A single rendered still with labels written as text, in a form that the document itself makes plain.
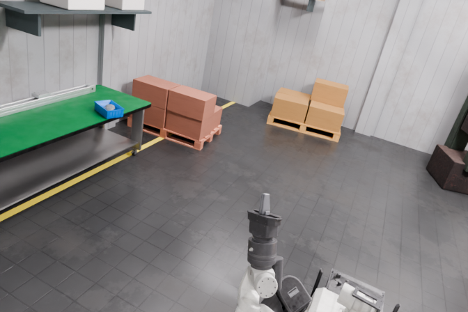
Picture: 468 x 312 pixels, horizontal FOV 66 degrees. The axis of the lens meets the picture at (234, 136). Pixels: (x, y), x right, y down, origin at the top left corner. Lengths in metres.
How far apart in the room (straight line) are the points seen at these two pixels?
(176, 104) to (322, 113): 2.69
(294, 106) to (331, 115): 0.67
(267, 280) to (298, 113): 5.59
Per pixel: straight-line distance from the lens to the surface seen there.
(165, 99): 5.18
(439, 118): 7.53
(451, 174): 6.27
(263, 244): 1.11
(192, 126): 5.10
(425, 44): 7.30
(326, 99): 6.93
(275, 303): 1.34
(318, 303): 1.36
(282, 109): 6.58
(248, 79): 7.26
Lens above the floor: 2.29
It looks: 23 degrees down
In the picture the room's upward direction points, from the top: 11 degrees clockwise
